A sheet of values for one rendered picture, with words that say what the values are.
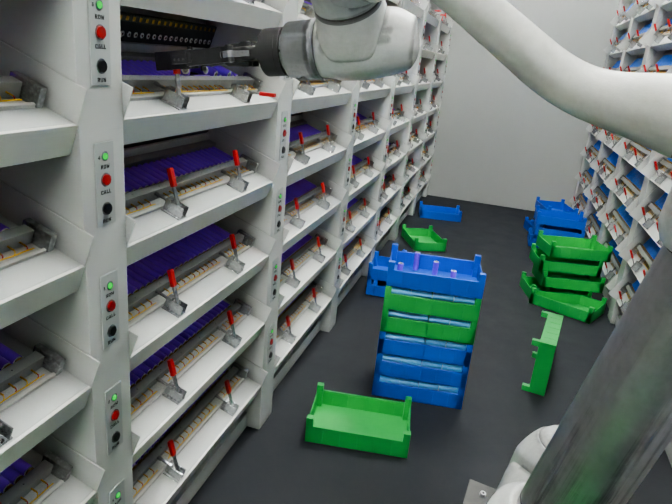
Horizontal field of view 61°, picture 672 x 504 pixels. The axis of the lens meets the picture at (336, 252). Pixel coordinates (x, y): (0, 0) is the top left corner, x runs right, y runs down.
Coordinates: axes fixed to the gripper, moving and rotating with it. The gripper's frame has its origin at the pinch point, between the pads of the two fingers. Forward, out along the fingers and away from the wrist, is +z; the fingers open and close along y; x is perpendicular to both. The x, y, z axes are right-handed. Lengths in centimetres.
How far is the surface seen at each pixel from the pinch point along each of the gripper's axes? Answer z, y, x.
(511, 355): -57, 127, -114
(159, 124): 0.2, -7.7, -10.2
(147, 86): 5.5, -1.7, -4.0
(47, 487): 13, -33, -64
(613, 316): -102, 183, -118
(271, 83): 0.8, 42.3, -4.5
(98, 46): -2.4, -23.1, 1.2
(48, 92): 2.9, -27.7, -4.3
